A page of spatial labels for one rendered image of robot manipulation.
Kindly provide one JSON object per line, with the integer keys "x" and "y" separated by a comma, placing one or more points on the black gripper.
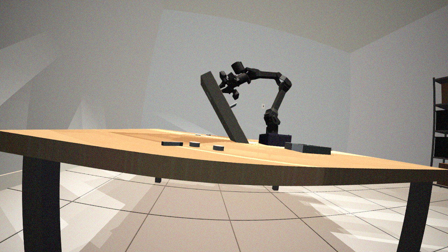
{"x": 230, "y": 88}

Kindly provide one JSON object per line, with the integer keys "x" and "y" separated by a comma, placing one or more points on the dark grey rectangular bar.
{"x": 166, "y": 143}

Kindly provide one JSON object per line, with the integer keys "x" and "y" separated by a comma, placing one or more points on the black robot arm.
{"x": 248, "y": 74}

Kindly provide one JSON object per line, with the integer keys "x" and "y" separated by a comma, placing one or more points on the white short cylinder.
{"x": 218, "y": 148}
{"x": 194, "y": 144}

